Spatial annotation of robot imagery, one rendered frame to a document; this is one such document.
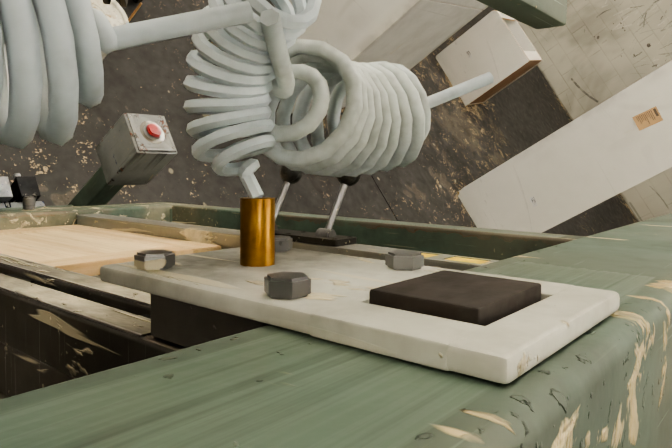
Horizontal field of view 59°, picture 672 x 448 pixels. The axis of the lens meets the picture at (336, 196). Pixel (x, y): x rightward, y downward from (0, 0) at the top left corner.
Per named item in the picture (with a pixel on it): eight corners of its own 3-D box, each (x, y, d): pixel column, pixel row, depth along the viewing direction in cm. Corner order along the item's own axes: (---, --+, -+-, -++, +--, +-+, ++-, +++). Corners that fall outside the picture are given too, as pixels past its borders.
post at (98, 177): (27, 268, 207) (126, 158, 164) (32, 283, 205) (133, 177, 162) (9, 270, 202) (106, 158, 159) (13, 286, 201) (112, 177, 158)
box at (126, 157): (133, 149, 167) (165, 114, 157) (145, 186, 164) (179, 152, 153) (93, 148, 158) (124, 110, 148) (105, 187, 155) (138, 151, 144)
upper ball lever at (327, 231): (320, 246, 88) (349, 168, 93) (340, 249, 86) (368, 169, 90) (305, 236, 85) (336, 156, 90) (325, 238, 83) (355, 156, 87)
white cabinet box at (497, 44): (453, 56, 615) (511, 11, 574) (482, 103, 607) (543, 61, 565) (434, 56, 578) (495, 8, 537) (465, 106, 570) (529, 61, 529)
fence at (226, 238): (98, 231, 132) (98, 213, 132) (501, 293, 71) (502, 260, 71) (76, 233, 128) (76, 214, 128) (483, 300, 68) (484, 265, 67)
